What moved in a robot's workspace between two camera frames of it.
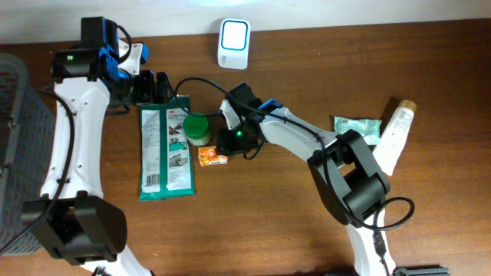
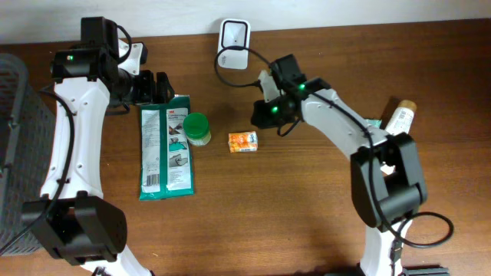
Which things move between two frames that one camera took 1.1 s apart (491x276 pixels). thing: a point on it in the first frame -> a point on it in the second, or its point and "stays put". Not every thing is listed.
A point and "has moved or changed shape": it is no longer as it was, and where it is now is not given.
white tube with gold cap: (393, 137) stays put
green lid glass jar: (196, 128) stays put
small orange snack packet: (207, 156) has moved or changed shape
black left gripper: (167, 93) stays put
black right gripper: (224, 146) -> (261, 119)
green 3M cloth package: (166, 159) stays put
